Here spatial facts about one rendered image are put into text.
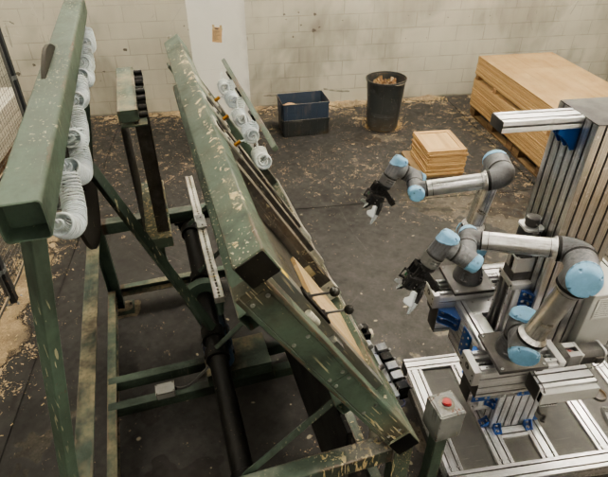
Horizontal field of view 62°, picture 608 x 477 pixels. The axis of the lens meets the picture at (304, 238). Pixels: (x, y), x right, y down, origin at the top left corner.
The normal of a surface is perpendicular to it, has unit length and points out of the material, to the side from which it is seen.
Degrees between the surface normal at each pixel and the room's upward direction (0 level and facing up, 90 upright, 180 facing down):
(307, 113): 90
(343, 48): 90
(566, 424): 0
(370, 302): 0
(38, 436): 0
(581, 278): 82
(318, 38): 90
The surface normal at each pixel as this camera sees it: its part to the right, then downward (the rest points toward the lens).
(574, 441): 0.00, -0.81
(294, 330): 0.29, 0.56
